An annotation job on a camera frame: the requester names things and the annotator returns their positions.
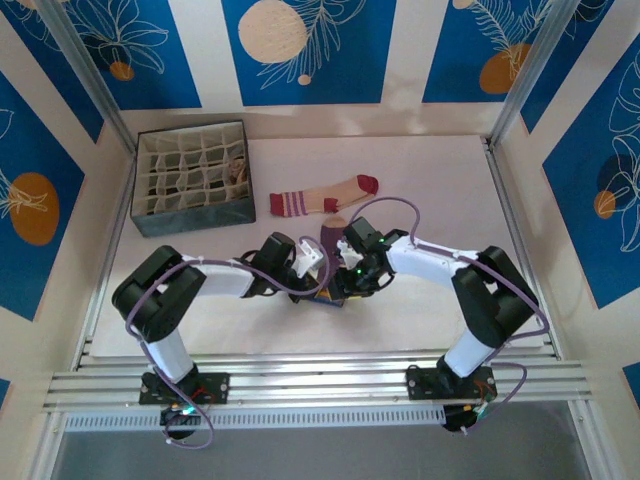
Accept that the black connector module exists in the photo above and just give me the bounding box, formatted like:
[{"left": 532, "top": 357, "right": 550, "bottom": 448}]
[
  {"left": 443, "top": 403, "right": 477, "bottom": 435},
  {"left": 159, "top": 405, "right": 195, "bottom": 442}
]

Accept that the beige red striped sock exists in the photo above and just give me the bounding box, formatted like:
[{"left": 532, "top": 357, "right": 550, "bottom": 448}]
[{"left": 268, "top": 174, "right": 381, "bottom": 218}]

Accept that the aluminium cross rail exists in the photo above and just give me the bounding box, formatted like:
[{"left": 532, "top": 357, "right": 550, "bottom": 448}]
[{"left": 42, "top": 355, "right": 596, "bottom": 416}]

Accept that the brown argyle sock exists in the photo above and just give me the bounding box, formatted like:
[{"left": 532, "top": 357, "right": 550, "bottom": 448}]
[{"left": 227, "top": 157, "right": 250, "bottom": 186}]

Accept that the purple sock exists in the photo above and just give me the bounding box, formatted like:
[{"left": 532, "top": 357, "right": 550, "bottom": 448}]
[{"left": 299, "top": 215, "right": 350, "bottom": 308}]

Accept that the aluminium frame post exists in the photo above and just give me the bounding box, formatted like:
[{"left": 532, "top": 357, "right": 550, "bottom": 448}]
[
  {"left": 488, "top": 0, "right": 584, "bottom": 150},
  {"left": 37, "top": 0, "right": 135, "bottom": 147}
]

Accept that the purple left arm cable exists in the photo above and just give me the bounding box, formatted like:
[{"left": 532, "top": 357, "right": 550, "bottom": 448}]
[{"left": 124, "top": 237, "right": 332, "bottom": 450}]

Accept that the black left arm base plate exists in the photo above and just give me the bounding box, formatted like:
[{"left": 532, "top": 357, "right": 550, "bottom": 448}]
[{"left": 139, "top": 372, "right": 230, "bottom": 405}]

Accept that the grey fabric sock organizer box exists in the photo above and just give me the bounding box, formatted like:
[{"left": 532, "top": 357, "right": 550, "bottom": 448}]
[{"left": 130, "top": 118, "right": 257, "bottom": 239}]

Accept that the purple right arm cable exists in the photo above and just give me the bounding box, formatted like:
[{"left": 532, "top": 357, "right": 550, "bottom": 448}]
[{"left": 348, "top": 197, "right": 551, "bottom": 436}]

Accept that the white table mat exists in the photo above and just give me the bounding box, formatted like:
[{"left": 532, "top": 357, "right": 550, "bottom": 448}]
[{"left": 91, "top": 134, "right": 547, "bottom": 359}]

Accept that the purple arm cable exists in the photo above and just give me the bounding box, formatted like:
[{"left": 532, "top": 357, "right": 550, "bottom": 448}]
[
  {"left": 348, "top": 197, "right": 551, "bottom": 436},
  {"left": 124, "top": 237, "right": 332, "bottom": 450}
]

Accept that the aluminium side rail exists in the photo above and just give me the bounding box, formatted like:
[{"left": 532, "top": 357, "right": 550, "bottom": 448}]
[
  {"left": 482, "top": 139, "right": 560, "bottom": 359},
  {"left": 73, "top": 142, "right": 136, "bottom": 359}
]

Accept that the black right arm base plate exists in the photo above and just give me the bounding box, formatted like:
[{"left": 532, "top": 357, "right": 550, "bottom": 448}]
[{"left": 405, "top": 367, "right": 497, "bottom": 402}]

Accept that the white slotted cable duct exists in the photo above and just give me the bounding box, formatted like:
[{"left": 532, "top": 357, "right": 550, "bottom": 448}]
[{"left": 64, "top": 405, "right": 446, "bottom": 432}]

